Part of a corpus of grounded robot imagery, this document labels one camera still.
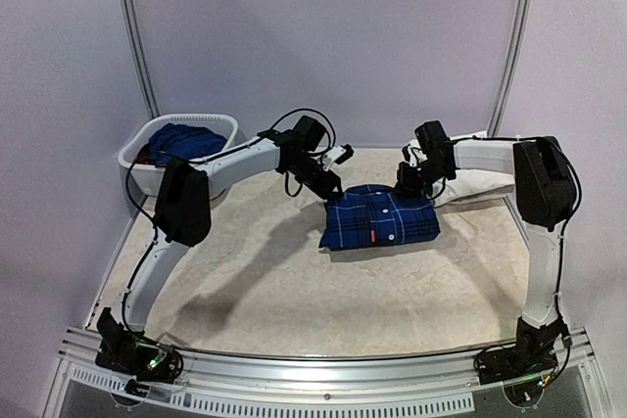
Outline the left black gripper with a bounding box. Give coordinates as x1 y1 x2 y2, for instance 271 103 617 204
286 156 341 200

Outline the white t-shirt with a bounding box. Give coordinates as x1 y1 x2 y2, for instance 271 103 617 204
405 130 514 208

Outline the blue plaid shirt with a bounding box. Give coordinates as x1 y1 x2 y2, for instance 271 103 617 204
319 184 440 252

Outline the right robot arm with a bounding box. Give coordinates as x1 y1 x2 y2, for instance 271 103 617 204
397 120 581 375

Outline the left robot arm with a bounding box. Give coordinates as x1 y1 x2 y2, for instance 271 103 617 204
120 116 354 335

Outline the white plastic laundry basket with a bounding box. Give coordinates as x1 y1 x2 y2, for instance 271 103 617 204
118 114 239 197

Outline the dark blue garment in basket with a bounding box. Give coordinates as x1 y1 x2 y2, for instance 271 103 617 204
148 123 227 161

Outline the red garment in basket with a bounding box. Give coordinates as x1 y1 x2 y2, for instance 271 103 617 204
133 143 169 167

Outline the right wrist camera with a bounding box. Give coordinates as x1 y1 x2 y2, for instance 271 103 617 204
402 144 422 167

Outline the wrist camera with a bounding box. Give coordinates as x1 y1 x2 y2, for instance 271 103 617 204
320 144 354 171
402 144 422 167

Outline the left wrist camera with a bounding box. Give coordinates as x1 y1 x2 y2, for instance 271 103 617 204
320 144 354 171

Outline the right corner wall post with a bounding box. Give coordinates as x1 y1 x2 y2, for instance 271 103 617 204
487 0 531 137

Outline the corner wall post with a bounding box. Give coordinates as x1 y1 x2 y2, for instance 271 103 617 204
120 0 160 118
487 0 531 137

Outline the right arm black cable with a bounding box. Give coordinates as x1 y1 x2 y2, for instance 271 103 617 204
425 135 584 341

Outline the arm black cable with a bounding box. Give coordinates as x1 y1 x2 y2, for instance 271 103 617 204
425 135 584 341
120 107 337 336

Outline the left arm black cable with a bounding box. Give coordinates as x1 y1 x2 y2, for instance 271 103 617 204
120 107 337 336

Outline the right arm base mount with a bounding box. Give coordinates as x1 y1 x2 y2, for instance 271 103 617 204
473 316 572 408

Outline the left corner wall post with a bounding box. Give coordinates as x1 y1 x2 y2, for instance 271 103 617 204
120 0 160 118

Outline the aluminium front rail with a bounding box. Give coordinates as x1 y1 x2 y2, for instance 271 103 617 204
43 328 614 417

